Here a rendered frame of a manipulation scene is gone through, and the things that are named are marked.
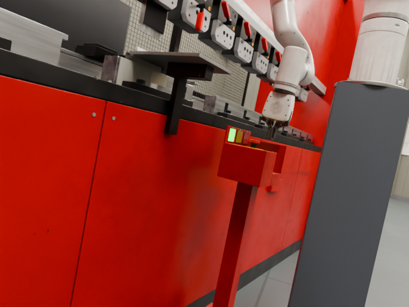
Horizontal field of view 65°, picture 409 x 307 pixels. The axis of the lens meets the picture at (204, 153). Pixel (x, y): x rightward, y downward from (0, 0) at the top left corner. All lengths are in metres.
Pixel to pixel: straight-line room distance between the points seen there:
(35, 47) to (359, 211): 0.88
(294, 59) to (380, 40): 0.31
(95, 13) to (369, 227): 1.36
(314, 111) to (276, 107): 1.88
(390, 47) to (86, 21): 1.19
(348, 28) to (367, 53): 2.21
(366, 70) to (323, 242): 0.47
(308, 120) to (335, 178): 2.16
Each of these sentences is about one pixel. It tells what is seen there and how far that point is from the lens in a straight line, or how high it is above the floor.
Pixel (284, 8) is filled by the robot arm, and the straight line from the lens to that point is 1.33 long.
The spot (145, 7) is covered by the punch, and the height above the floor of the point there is 1.15.
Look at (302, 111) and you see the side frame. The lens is 3.09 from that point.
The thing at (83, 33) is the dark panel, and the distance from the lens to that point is 1.59.
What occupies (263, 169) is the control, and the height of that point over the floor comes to 0.72.
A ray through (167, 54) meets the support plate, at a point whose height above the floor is 0.99.
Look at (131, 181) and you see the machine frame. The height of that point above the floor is 0.63.
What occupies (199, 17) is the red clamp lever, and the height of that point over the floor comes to 1.19.
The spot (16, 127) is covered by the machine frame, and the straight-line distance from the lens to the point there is 0.72.
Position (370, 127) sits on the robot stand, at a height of 0.89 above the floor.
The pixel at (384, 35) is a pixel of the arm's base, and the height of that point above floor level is 1.14.
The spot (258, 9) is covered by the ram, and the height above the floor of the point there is 1.43.
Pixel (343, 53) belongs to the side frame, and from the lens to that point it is 3.13.
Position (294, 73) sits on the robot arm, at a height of 1.06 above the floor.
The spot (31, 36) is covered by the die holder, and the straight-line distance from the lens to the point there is 0.86.
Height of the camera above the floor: 0.79
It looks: 3 degrees down
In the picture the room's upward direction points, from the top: 11 degrees clockwise
